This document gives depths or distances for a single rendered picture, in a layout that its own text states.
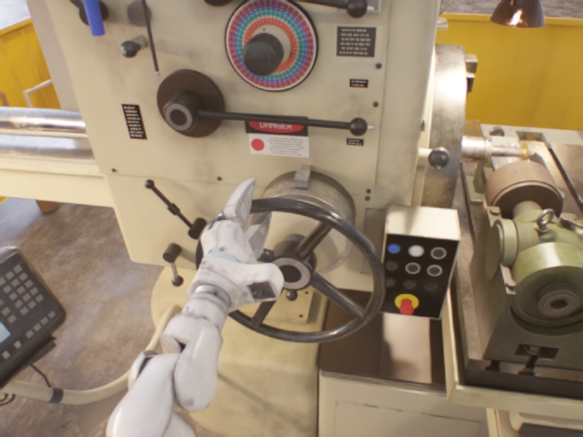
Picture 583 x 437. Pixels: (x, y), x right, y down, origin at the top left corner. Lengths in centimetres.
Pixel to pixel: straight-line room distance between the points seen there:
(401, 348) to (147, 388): 125
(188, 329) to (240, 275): 10
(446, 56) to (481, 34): 218
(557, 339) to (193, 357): 87
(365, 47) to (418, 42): 9
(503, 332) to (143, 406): 84
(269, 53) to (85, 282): 245
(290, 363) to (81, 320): 153
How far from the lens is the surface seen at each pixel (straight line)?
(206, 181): 107
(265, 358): 163
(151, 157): 109
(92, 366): 257
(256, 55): 79
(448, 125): 109
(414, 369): 161
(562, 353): 121
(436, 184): 110
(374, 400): 168
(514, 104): 360
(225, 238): 64
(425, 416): 173
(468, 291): 134
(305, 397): 173
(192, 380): 51
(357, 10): 78
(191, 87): 95
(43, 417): 251
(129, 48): 92
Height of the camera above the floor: 192
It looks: 37 degrees down
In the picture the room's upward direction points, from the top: 2 degrees counter-clockwise
